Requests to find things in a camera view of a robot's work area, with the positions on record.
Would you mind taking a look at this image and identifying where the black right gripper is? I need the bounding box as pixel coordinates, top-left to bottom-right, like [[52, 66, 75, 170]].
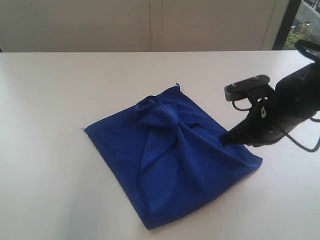
[[219, 99, 293, 147]]

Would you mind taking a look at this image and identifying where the blue microfiber towel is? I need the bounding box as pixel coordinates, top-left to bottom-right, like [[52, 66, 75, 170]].
[[85, 85, 263, 230]]

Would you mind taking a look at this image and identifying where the green tree outside window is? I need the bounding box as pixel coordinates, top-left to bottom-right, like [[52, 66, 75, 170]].
[[283, 22, 312, 50]]

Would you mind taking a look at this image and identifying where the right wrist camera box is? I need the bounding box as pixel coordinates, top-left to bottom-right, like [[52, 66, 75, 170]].
[[224, 75, 275, 112]]

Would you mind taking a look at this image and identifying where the black right camera cable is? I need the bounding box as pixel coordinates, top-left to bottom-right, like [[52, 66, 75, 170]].
[[231, 97, 320, 153]]

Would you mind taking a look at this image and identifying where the black window frame post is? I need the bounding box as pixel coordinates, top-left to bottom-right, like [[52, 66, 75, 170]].
[[272, 0, 301, 51]]

